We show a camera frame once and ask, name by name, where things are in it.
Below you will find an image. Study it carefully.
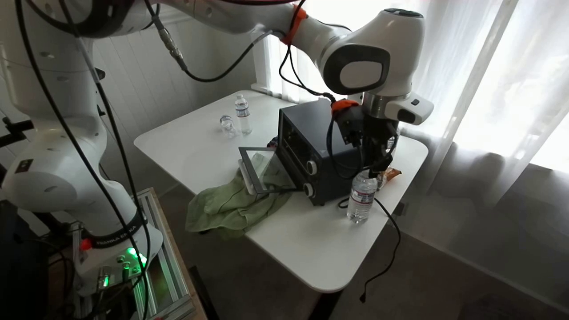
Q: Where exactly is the glass oven door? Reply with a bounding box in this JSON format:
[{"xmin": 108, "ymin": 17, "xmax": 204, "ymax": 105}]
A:
[{"xmin": 238, "ymin": 148, "xmax": 277, "ymax": 200}]

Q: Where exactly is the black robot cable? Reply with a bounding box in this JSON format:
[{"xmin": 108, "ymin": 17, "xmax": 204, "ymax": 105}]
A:
[{"xmin": 12, "ymin": 0, "xmax": 149, "ymax": 320}]

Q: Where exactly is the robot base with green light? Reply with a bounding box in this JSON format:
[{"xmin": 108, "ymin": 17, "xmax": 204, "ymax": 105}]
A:
[{"xmin": 69, "ymin": 187, "xmax": 197, "ymax": 320}]

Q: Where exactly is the white table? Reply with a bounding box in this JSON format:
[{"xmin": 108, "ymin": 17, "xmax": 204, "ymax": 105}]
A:
[{"xmin": 131, "ymin": 89, "xmax": 430, "ymax": 296}]

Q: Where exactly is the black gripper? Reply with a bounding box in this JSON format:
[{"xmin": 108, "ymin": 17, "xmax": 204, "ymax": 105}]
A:
[{"xmin": 334, "ymin": 104, "xmax": 398, "ymax": 175}]

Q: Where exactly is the clear water bottle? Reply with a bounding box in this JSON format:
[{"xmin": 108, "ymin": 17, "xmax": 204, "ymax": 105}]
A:
[
  {"xmin": 235, "ymin": 95, "xmax": 252, "ymax": 136},
  {"xmin": 347, "ymin": 171, "xmax": 379, "ymax": 225},
  {"xmin": 219, "ymin": 114, "xmax": 236, "ymax": 141}
]

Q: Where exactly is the orange snack wrapper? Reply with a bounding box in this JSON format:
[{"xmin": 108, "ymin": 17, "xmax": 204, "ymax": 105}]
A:
[{"xmin": 382, "ymin": 168, "xmax": 402, "ymax": 182}]

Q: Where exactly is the black oven power cable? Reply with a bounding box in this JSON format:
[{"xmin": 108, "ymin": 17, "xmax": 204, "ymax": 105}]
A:
[{"xmin": 336, "ymin": 194, "xmax": 403, "ymax": 305}]

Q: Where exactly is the black mini oven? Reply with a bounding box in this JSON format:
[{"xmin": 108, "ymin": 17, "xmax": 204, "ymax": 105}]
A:
[{"xmin": 277, "ymin": 100, "xmax": 359, "ymax": 207}]

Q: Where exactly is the white sheer curtain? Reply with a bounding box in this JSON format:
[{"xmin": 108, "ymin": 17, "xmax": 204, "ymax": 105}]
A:
[{"xmin": 259, "ymin": 0, "xmax": 569, "ymax": 203}]

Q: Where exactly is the lying clear water bottle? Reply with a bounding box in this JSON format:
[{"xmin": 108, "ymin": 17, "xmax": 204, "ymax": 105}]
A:
[{"xmin": 219, "ymin": 114, "xmax": 236, "ymax": 141}]

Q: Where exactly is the green cloth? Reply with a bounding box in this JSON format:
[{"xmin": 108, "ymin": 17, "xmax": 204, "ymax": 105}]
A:
[{"xmin": 185, "ymin": 157, "xmax": 295, "ymax": 239}]

